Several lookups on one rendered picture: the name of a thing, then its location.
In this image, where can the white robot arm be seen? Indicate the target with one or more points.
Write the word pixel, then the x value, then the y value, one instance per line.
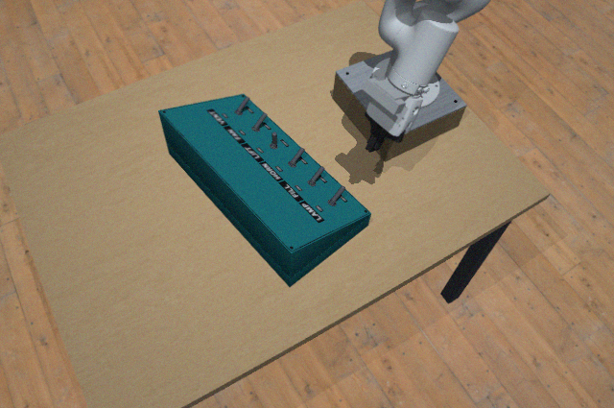
pixel 420 39

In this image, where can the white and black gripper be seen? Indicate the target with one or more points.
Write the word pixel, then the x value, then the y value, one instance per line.
pixel 394 126

